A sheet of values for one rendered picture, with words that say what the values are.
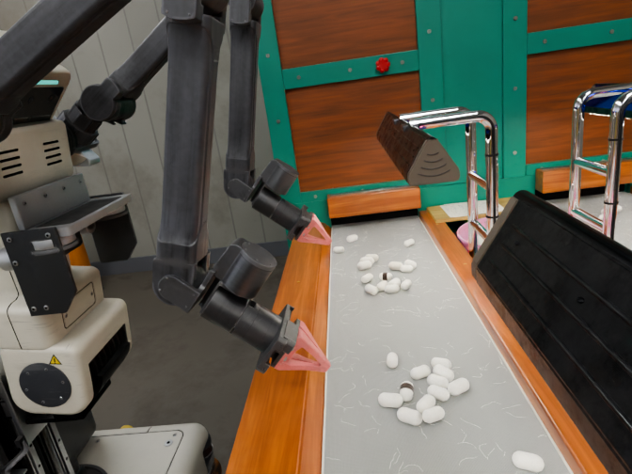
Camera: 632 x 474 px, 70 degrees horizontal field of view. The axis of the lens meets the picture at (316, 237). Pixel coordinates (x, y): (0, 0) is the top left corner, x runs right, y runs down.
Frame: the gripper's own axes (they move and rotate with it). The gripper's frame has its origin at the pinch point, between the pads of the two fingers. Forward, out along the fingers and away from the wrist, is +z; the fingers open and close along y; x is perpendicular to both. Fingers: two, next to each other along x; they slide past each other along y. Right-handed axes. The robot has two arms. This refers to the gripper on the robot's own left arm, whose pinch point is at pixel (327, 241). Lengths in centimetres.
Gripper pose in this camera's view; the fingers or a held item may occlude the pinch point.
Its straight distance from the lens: 107.3
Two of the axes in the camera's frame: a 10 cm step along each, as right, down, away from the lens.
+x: -5.5, 7.8, 3.0
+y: 0.4, -3.3, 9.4
